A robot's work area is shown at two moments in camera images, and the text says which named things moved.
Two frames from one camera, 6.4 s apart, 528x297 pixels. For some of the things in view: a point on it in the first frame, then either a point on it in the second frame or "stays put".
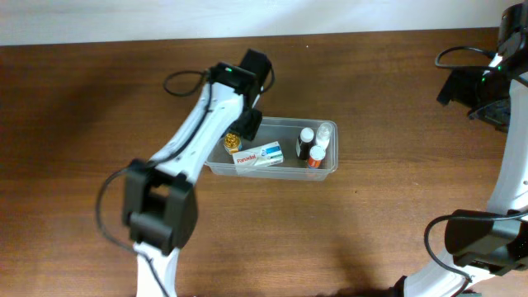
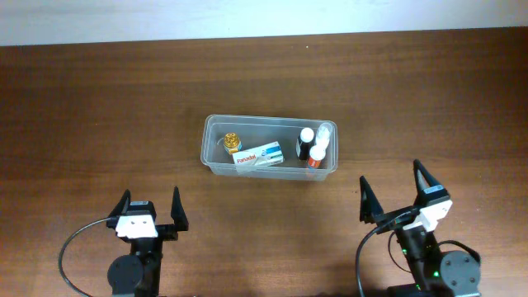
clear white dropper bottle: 323,134 stays put
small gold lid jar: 232,143 stays put
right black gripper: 458,86 -> 371,208
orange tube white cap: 317,154 stays put
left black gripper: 250,131 -> 170,232
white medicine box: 261,156 stays put
